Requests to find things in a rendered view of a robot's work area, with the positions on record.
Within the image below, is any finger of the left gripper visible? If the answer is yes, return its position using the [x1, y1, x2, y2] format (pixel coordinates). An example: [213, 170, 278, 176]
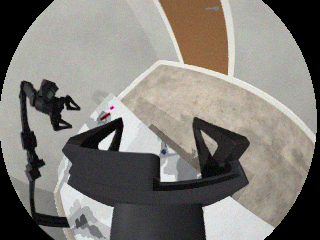
[52, 115, 72, 132]
[67, 96, 80, 111]

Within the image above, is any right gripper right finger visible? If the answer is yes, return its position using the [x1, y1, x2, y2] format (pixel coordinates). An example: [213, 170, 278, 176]
[192, 117, 249, 179]

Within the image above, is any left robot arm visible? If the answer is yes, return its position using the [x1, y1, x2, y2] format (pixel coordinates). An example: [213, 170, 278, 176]
[19, 79, 60, 168]

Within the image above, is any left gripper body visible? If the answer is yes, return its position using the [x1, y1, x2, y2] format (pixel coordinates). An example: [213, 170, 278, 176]
[49, 95, 68, 127]

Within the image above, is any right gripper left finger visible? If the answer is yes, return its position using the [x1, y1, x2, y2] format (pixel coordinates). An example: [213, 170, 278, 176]
[67, 117, 124, 151]

